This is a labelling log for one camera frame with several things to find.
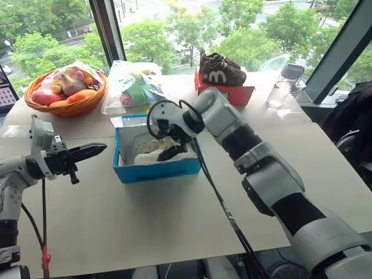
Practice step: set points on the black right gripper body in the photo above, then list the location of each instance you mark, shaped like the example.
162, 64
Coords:
178, 134

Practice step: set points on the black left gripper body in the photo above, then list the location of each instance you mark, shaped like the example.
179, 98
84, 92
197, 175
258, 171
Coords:
59, 158

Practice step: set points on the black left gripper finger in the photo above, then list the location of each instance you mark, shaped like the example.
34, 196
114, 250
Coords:
90, 147
88, 156

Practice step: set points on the white knit baby shoe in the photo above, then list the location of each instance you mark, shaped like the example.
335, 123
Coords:
189, 155
151, 143

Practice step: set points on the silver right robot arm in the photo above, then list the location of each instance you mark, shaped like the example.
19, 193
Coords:
279, 186

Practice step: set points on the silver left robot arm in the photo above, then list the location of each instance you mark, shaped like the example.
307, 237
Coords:
13, 170

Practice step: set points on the blue cardboard shoebox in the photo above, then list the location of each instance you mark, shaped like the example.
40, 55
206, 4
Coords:
157, 173

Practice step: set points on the red cardboard shoebox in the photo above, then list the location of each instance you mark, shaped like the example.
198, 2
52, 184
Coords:
241, 94

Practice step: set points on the open laptop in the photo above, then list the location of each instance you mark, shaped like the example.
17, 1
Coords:
7, 97

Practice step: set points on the orange woven basket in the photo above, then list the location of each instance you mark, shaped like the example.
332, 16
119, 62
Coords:
78, 107

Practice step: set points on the orange toy carrot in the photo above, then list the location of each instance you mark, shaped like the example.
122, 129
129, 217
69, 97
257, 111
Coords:
81, 95

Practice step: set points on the pink toy egg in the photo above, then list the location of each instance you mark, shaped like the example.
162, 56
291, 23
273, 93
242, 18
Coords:
43, 97

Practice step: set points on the white unicorn toy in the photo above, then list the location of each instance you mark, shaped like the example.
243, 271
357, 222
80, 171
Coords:
74, 83

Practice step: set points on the clear bag of colourful toys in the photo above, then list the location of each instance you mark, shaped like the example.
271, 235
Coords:
130, 87

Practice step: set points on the brown suede sneaker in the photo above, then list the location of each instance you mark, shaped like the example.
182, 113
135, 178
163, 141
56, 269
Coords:
223, 76
223, 59

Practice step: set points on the plastic bag of toys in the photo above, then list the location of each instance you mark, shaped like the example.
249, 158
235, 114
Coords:
72, 75

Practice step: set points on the clear plastic water bottle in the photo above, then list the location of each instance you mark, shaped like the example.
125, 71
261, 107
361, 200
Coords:
280, 90

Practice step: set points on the grey mesh device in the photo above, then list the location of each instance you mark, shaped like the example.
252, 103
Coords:
296, 92

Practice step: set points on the black backpack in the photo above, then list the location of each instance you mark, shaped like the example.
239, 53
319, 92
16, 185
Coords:
348, 122

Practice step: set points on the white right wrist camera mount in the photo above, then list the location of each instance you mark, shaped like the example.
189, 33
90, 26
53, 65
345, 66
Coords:
162, 112

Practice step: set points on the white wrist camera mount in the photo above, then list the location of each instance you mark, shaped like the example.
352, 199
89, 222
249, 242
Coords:
40, 136
162, 112

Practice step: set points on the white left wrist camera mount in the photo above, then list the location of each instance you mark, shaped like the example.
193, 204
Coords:
40, 136

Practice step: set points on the dark window frame post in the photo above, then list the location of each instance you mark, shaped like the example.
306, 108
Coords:
334, 55
109, 32

